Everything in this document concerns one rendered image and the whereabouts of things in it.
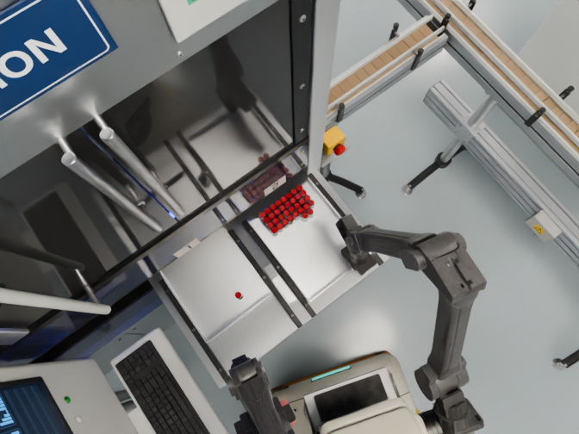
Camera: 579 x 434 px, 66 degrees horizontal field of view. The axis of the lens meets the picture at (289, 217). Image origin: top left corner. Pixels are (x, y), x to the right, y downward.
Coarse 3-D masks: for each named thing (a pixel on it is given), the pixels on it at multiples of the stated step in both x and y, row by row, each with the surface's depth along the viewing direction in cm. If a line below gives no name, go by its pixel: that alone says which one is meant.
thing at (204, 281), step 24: (216, 240) 154; (192, 264) 152; (216, 264) 152; (240, 264) 152; (192, 288) 150; (216, 288) 150; (240, 288) 150; (264, 288) 150; (192, 312) 148; (216, 312) 148; (240, 312) 148; (216, 336) 146
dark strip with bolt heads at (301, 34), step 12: (300, 0) 74; (312, 0) 76; (300, 12) 76; (300, 24) 79; (300, 36) 83; (300, 48) 86; (300, 60) 90; (300, 72) 94; (300, 84) 98; (300, 96) 103; (300, 108) 109; (300, 120) 115; (300, 132) 121
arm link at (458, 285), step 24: (432, 240) 86; (456, 240) 86; (432, 264) 83; (456, 264) 83; (456, 288) 81; (480, 288) 83; (456, 312) 85; (456, 336) 91; (432, 360) 103; (456, 360) 99; (432, 384) 104
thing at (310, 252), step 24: (312, 192) 158; (336, 216) 155; (264, 240) 150; (288, 240) 154; (312, 240) 153; (336, 240) 153; (288, 264) 151; (312, 264) 151; (336, 264) 151; (312, 288) 149
